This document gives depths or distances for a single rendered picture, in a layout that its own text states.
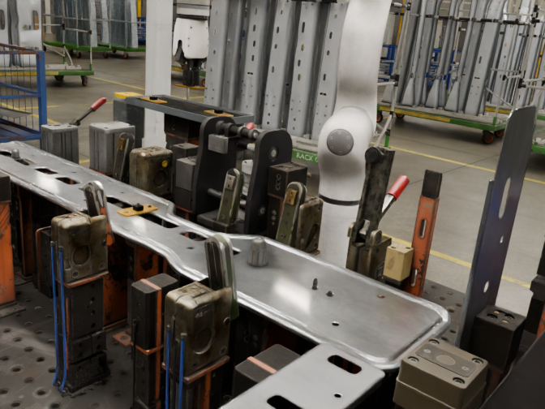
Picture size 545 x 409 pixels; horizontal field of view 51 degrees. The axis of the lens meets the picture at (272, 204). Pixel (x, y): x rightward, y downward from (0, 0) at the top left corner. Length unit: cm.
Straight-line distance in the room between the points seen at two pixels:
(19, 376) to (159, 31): 399
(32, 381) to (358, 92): 97
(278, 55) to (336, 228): 434
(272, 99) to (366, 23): 440
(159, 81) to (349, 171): 373
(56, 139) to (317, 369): 120
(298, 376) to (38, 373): 68
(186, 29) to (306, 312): 89
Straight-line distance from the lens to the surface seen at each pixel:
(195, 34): 154
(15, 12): 1032
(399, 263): 97
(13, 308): 151
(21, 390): 123
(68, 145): 177
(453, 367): 69
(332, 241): 151
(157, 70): 500
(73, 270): 108
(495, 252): 77
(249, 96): 594
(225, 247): 79
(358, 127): 137
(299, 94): 559
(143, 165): 139
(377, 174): 101
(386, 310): 91
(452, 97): 874
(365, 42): 139
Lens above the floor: 141
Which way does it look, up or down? 18 degrees down
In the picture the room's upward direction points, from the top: 5 degrees clockwise
